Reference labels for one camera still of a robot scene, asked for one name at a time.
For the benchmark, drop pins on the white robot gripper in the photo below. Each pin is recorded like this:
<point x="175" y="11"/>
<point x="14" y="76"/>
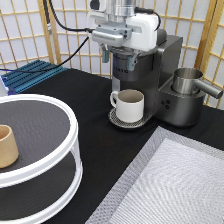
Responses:
<point x="143" y="38"/>

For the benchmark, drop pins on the grey pod coffee machine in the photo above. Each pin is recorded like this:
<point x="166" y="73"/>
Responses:
<point x="153" y="76"/>

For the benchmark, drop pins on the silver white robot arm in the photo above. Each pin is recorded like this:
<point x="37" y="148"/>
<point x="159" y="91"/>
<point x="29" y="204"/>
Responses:
<point x="122" y="7"/>

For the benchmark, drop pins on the white ceramic coffee mug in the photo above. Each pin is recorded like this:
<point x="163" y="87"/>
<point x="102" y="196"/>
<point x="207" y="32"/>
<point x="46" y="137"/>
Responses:
<point x="128" y="105"/>

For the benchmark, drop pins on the stainless steel milk frother jug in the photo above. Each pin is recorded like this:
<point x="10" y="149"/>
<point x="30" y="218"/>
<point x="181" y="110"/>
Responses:
<point x="188" y="81"/>

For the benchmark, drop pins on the blue ribbed metal block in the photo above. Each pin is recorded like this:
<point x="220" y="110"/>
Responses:
<point x="29" y="75"/>

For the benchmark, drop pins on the wooden shoji folding screen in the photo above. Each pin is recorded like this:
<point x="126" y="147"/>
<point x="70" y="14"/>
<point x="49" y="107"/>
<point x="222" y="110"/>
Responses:
<point x="28" y="33"/>

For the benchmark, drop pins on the grey woven placemat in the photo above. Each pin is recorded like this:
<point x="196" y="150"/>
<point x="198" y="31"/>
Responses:
<point x="172" y="180"/>

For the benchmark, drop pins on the white two-tier round shelf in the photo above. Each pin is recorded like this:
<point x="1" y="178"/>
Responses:
<point x="48" y="171"/>

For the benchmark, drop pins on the tan beige cup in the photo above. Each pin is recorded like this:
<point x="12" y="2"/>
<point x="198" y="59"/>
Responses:
<point x="8" y="147"/>

